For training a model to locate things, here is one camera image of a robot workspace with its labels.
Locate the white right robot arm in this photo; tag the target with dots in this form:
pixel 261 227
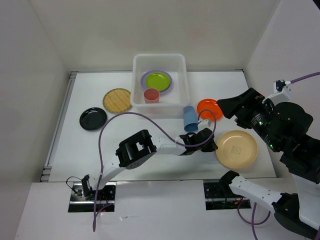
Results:
pixel 283 126

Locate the orange plastic plate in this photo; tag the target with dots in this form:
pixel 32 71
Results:
pixel 206 107

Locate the purple plastic plate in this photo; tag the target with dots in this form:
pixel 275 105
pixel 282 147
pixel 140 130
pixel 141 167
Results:
pixel 143 79

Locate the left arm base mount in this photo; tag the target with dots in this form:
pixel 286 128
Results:
pixel 79 204

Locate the green plastic plate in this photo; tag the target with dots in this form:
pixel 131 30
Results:
pixel 158 80

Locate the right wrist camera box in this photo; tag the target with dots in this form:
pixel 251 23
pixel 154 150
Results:
pixel 281 92

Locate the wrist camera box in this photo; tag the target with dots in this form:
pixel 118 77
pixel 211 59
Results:
pixel 281 92
pixel 205 123

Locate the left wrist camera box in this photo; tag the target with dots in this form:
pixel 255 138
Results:
pixel 205 123

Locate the black round plate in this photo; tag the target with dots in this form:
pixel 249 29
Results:
pixel 93 119

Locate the blue plastic cup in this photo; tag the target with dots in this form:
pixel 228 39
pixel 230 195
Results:
pixel 190 119

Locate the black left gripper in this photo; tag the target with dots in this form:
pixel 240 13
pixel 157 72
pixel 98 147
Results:
pixel 211 147

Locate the round bamboo mat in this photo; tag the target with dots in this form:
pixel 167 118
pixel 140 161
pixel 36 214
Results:
pixel 117 100

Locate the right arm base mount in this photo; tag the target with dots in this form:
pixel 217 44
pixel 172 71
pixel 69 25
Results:
pixel 218 199

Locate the pink plastic cup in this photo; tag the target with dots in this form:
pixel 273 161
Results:
pixel 151 96

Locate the translucent white plastic bin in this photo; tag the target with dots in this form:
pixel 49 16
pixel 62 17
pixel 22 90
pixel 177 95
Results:
pixel 172 103

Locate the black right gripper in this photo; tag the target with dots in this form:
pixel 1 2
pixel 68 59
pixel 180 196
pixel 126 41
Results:
pixel 250 99

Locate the beige plastic plate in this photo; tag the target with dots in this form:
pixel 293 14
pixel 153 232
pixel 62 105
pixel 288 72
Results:
pixel 237 149

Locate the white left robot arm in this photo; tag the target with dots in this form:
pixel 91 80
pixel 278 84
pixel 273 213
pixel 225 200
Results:
pixel 137 149

